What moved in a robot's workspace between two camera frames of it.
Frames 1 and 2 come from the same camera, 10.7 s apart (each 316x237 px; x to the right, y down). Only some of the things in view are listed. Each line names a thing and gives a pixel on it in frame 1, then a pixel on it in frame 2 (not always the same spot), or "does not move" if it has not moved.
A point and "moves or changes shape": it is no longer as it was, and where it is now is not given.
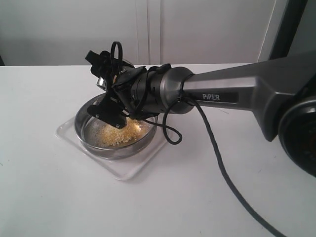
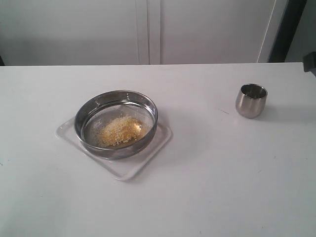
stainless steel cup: (101, 82) moves or changes shape
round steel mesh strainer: (101, 138) does not move
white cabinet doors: (62, 32) does not move
